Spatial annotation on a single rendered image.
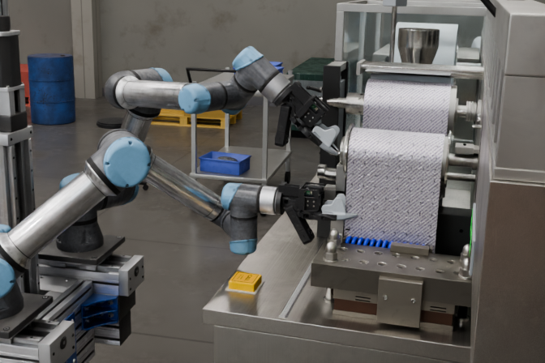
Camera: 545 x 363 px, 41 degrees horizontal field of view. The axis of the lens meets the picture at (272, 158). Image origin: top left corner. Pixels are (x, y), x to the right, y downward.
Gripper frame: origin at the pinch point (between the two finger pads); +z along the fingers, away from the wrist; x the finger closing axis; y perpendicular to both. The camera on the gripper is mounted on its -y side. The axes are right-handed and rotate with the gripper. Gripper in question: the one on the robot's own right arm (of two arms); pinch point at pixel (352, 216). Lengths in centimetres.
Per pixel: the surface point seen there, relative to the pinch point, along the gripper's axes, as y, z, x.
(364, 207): 3.0, 3.0, -0.3
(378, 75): 32, -1, 41
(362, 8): 49, -16, 102
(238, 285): -17.5, -26.6, -13.5
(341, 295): -13.8, 1.0, -19.0
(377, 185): 9.2, 6.0, -0.2
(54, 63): -39, -423, 539
